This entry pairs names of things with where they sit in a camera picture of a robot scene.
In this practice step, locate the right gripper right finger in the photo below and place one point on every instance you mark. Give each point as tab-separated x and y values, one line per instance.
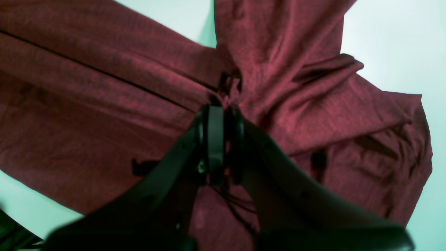
295	212

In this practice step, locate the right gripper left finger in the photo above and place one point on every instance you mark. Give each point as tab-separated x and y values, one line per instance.
155	214

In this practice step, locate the red long-sleeve T-shirt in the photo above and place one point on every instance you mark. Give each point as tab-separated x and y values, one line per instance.
94	95

